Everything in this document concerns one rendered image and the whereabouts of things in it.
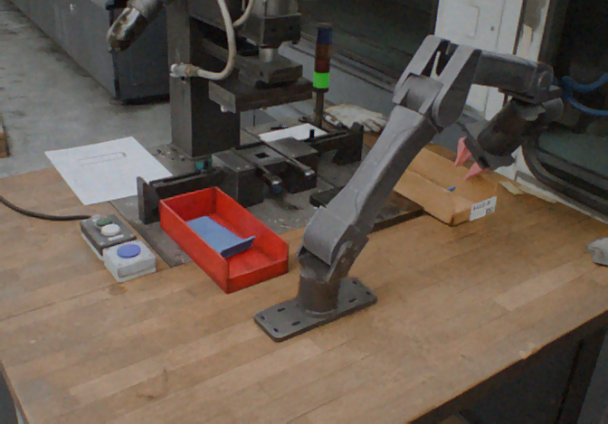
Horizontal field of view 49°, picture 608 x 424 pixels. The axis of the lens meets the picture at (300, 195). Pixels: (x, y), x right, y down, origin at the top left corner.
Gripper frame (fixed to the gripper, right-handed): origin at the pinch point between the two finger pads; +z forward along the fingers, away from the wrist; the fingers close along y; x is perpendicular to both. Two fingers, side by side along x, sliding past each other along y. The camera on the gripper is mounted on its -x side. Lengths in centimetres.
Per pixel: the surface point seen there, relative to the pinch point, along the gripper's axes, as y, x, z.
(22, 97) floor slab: 267, -4, 288
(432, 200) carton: -1.8, 5.8, 6.0
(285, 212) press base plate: 9.2, 30.3, 18.2
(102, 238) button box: 13, 66, 18
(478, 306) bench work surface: -26.3, 21.0, -4.9
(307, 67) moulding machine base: 81, -35, 62
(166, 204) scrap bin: 16, 53, 18
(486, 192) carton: -4.6, -5.7, 3.0
